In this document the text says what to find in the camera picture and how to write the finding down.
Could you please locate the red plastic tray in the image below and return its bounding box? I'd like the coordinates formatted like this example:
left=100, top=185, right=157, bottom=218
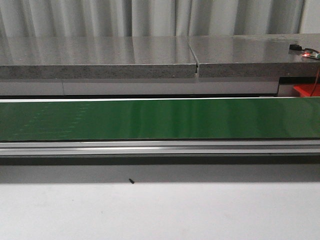
left=293, top=83, right=320, bottom=97

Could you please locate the grey stone counter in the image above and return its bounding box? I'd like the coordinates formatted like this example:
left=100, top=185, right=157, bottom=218
left=0, top=34, right=320, bottom=98

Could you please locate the small green circuit board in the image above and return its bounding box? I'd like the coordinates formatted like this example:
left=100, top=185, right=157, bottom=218
left=289, top=44, right=320, bottom=60

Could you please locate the green conveyor belt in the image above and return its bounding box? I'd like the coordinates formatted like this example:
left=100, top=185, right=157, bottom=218
left=0, top=97, right=320, bottom=156

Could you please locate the white curtain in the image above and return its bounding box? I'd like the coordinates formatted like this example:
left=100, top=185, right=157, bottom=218
left=0, top=0, right=320, bottom=37

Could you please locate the red black wire pair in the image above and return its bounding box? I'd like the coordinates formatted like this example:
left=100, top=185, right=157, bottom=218
left=309, top=47, right=320, bottom=97

